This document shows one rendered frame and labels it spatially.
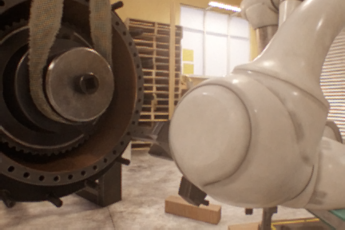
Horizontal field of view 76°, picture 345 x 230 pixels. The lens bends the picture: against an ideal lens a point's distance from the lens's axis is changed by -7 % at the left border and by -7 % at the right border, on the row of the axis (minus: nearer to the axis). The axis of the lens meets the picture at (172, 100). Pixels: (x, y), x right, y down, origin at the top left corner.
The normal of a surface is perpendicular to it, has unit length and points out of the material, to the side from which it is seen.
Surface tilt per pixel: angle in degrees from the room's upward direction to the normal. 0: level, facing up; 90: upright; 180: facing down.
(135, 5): 90
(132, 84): 94
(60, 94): 90
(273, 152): 94
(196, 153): 76
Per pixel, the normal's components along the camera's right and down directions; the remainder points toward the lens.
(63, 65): 0.76, 0.02
